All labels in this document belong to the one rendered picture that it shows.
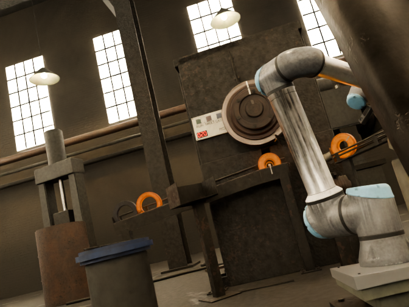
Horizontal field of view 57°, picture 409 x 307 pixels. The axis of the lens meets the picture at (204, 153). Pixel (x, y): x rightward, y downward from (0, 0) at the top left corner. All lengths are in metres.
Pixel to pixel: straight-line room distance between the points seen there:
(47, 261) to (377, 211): 3.93
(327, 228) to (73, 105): 9.37
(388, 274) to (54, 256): 3.92
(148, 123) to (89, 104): 4.82
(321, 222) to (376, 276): 0.33
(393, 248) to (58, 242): 3.87
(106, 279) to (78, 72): 9.38
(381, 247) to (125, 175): 8.38
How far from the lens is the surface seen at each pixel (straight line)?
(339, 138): 2.49
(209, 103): 2.88
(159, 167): 5.39
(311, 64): 1.49
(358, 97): 1.95
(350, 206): 1.44
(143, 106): 5.66
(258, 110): 2.57
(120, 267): 1.54
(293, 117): 1.50
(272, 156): 2.62
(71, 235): 4.71
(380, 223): 1.40
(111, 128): 8.96
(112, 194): 9.53
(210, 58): 3.01
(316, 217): 1.52
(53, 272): 4.72
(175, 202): 2.32
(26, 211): 10.68
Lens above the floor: 0.39
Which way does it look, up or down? 12 degrees up
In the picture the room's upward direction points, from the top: 14 degrees counter-clockwise
